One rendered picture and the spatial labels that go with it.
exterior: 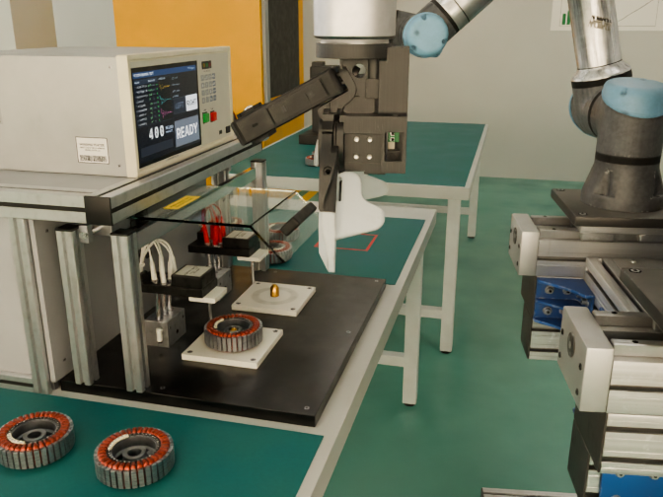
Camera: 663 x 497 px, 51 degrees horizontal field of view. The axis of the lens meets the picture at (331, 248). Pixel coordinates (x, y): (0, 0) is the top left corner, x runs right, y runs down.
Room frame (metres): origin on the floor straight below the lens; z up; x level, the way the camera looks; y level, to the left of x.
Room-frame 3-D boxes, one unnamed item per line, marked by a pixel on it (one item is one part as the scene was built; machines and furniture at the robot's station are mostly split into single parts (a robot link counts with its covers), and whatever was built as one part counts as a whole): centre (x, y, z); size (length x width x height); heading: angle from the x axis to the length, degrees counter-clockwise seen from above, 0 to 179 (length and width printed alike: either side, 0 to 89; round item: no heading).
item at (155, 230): (1.35, 0.26, 1.03); 0.62 x 0.01 x 0.03; 165
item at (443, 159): (3.68, -0.24, 0.38); 1.85 x 1.10 x 0.75; 165
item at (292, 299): (1.45, 0.13, 0.78); 0.15 x 0.15 x 0.01; 75
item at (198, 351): (1.21, 0.19, 0.78); 0.15 x 0.15 x 0.01; 75
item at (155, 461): (0.86, 0.29, 0.77); 0.11 x 0.11 x 0.04
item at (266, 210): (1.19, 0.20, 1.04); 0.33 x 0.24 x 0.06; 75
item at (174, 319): (1.25, 0.33, 0.80); 0.08 x 0.05 x 0.06; 165
